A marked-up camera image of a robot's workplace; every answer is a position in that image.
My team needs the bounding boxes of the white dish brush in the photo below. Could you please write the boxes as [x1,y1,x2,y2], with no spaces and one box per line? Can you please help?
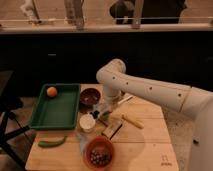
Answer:
[90,95,134,120]

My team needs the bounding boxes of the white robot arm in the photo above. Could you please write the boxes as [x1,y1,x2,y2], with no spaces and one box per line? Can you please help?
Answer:
[96,59,213,171]

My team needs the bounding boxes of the dark purple bowl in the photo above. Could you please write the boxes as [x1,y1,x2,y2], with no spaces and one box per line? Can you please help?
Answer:
[80,88,101,106]

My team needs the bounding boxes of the wooden block brush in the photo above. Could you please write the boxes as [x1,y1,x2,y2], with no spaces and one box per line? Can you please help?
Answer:
[102,120,122,139]

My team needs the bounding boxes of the orange bowl with beads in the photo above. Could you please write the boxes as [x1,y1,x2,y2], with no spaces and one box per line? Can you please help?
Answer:
[83,136,115,171]

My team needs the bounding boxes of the blue sponge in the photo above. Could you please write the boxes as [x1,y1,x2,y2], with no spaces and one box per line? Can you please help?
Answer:
[93,103,107,114]

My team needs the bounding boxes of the white round container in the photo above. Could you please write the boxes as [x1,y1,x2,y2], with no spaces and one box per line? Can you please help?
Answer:
[79,114,96,133]

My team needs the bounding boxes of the green plastic tray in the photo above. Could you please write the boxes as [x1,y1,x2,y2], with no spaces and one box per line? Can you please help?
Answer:
[29,83,81,130]

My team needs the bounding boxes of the orange fruit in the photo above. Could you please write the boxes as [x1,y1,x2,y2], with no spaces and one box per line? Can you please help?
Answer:
[46,87,58,98]

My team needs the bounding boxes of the clear plastic bag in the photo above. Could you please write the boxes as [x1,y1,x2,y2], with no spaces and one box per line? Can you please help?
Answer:
[76,133,89,153]

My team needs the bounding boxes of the green cucumber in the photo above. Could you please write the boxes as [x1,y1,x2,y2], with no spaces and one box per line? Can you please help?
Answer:
[38,136,67,148]

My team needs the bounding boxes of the black chair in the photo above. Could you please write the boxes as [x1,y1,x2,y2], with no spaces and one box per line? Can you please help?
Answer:
[0,70,29,170]

